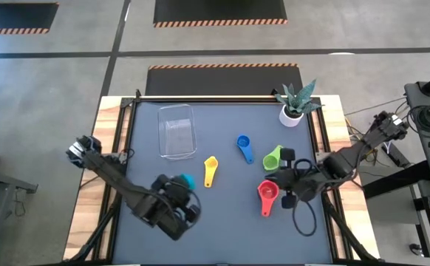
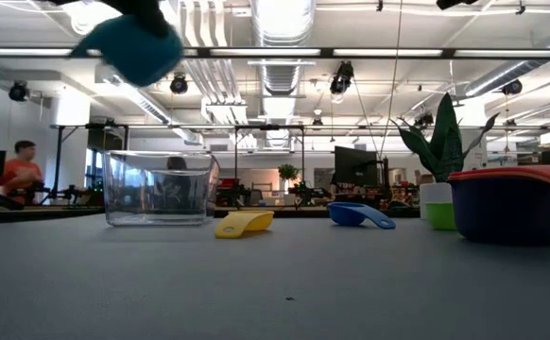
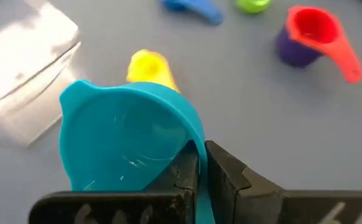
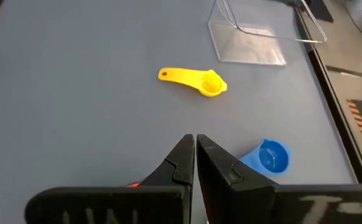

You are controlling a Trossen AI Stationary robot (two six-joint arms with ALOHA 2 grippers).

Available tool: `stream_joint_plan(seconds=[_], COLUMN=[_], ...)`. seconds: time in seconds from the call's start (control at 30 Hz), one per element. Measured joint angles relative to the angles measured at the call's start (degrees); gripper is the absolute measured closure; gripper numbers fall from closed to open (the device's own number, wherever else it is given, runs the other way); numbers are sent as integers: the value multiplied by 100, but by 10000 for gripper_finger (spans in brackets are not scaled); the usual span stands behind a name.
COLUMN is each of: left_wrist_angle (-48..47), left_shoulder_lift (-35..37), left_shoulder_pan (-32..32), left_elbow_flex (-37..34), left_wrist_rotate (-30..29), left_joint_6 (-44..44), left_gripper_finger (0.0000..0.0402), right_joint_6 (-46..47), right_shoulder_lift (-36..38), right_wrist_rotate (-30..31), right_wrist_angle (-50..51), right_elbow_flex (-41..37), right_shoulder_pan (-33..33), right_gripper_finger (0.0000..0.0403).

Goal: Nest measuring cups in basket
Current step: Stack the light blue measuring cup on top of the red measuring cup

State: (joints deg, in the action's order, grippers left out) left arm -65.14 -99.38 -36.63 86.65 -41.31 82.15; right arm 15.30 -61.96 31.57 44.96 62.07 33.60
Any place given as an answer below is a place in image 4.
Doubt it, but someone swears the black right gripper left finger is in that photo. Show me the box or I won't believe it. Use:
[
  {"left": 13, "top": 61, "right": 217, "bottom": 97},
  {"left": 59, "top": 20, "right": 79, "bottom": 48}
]
[{"left": 24, "top": 134, "right": 196, "bottom": 224}]

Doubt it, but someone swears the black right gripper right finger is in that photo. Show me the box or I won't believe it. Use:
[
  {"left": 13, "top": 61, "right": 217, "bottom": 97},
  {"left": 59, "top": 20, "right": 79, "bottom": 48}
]
[{"left": 196, "top": 134, "right": 362, "bottom": 224}]

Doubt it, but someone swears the blue measuring cup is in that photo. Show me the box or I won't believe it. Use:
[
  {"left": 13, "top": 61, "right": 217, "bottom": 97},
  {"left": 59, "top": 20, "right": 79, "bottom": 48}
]
[{"left": 238, "top": 138, "right": 292, "bottom": 177}]

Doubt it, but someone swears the yellow measuring cup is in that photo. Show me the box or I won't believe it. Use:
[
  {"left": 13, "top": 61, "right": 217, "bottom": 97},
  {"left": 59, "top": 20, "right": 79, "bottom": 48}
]
[{"left": 157, "top": 67, "right": 228, "bottom": 98}]

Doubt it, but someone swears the clear plastic basket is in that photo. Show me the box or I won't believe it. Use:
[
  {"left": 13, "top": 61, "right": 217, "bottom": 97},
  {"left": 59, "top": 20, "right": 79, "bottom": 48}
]
[{"left": 207, "top": 0, "right": 328, "bottom": 67}]

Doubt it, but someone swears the grey-blue table mat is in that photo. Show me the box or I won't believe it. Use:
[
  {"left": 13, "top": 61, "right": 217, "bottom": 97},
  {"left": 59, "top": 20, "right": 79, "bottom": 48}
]
[{"left": 0, "top": 0, "right": 359, "bottom": 224}]

